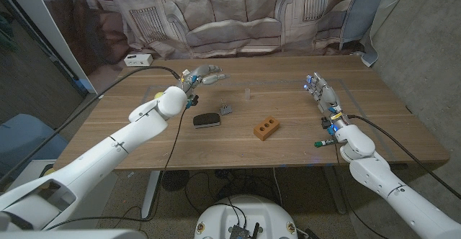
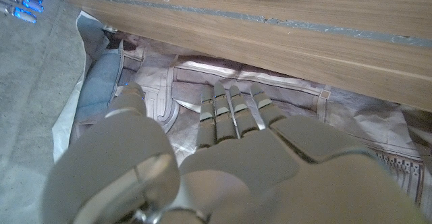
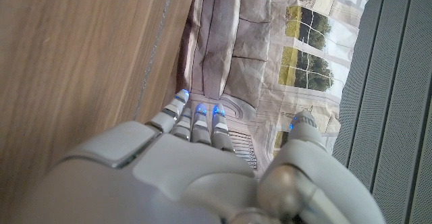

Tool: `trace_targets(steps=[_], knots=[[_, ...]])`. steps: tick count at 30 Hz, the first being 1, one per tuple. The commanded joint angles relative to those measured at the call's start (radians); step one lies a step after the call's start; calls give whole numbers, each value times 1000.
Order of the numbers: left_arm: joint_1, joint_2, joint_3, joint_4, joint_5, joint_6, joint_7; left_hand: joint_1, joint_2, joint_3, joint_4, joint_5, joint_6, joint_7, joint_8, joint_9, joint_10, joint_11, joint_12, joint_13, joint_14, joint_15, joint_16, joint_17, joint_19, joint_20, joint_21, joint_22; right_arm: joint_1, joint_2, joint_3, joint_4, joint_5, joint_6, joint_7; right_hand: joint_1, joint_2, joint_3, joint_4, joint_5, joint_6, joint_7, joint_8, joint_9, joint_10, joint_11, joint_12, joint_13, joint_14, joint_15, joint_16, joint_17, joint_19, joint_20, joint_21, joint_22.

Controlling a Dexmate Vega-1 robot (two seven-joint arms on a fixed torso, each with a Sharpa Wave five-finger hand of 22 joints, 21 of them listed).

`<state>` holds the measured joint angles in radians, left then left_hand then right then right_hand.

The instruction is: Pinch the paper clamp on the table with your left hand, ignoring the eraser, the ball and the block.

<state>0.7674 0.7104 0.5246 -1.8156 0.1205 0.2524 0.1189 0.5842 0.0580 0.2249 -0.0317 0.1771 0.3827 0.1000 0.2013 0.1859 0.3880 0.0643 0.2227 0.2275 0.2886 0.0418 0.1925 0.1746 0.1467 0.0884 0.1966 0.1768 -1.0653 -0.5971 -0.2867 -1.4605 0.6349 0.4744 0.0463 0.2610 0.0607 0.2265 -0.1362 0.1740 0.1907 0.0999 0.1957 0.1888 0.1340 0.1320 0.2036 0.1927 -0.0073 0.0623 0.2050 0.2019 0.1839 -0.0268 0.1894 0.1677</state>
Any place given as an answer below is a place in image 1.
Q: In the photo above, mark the black torso electronics module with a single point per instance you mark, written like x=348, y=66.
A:
x=237, y=232

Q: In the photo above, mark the small clear plastic tube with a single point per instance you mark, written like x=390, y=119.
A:
x=247, y=94

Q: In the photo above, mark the printed sofa backdrop cloth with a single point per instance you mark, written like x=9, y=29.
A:
x=234, y=16

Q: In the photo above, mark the yellow pad with black rim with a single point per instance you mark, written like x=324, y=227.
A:
x=49, y=171

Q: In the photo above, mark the black round fan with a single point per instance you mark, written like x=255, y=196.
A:
x=175, y=180

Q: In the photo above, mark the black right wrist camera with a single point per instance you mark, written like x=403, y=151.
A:
x=326, y=122

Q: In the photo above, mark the silver paper clamp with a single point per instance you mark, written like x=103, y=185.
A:
x=226, y=109

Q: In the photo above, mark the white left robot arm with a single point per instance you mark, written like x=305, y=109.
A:
x=101, y=160

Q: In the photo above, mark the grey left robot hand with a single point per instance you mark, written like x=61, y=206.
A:
x=196, y=77

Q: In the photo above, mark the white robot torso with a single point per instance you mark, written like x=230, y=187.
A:
x=223, y=217

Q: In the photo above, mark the white power strip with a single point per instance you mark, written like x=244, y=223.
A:
x=138, y=60

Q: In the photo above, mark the white table leg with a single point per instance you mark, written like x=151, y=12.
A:
x=150, y=196

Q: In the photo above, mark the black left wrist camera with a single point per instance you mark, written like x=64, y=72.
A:
x=193, y=100

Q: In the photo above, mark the blue bin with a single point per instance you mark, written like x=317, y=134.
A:
x=25, y=142

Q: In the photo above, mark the white pillar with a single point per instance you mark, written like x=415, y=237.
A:
x=48, y=26

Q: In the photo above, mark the black board eraser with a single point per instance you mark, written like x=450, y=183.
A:
x=207, y=120

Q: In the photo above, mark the grey table leg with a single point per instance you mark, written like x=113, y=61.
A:
x=335, y=192

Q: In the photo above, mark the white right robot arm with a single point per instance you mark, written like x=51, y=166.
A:
x=389, y=188

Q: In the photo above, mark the brown block with holes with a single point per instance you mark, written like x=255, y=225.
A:
x=266, y=128

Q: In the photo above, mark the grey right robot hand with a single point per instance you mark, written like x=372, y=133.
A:
x=329, y=96

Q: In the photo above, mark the green marker pen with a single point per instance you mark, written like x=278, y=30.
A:
x=324, y=143

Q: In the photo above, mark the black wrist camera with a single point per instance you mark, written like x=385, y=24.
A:
x=193, y=100
x=326, y=122

